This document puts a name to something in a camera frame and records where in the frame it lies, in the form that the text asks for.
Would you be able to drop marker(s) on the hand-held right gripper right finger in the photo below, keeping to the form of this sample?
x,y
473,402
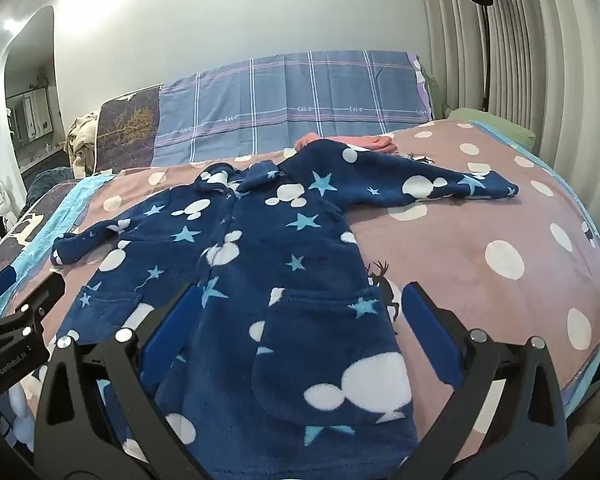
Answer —
x,y
430,340

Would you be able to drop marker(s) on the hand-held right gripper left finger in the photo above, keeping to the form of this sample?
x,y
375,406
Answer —
x,y
172,330

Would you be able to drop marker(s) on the blue fleece star-print robe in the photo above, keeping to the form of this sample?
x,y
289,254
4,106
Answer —
x,y
280,240

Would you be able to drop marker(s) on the dark printed bedsheet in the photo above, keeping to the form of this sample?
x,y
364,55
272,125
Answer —
x,y
10,250

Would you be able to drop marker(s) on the white cat figurine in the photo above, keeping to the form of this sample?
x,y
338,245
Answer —
x,y
2,205

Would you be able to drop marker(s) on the light blue blanket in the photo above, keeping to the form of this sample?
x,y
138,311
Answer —
x,y
75,195

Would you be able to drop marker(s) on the dark blue fluffy cushion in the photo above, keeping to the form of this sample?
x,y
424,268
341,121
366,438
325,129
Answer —
x,y
45,182

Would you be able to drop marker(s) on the pink polka-dot blanket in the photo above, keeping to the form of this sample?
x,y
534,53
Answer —
x,y
480,200

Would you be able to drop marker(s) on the beige crumpled cloth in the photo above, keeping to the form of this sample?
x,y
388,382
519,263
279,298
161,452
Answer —
x,y
82,140

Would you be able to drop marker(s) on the dark tree-print pillow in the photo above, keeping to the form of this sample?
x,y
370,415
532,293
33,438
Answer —
x,y
130,125

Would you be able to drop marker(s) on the salmon folded garment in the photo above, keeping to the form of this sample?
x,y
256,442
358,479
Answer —
x,y
370,141

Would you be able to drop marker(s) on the green bedsheet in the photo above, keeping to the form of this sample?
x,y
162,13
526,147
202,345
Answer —
x,y
500,127

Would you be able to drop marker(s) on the blue plaid pillow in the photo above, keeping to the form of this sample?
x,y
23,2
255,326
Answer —
x,y
290,90

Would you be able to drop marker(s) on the grey curtain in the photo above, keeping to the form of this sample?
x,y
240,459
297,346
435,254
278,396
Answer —
x,y
520,60

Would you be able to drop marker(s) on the white wall cabinet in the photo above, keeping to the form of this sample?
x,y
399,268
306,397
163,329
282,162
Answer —
x,y
30,110

